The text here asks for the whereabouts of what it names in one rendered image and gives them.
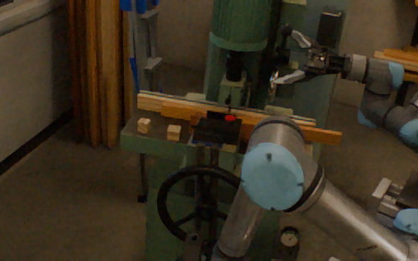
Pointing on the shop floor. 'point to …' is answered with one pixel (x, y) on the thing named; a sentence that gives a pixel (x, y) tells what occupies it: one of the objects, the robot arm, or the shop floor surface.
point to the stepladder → (143, 63)
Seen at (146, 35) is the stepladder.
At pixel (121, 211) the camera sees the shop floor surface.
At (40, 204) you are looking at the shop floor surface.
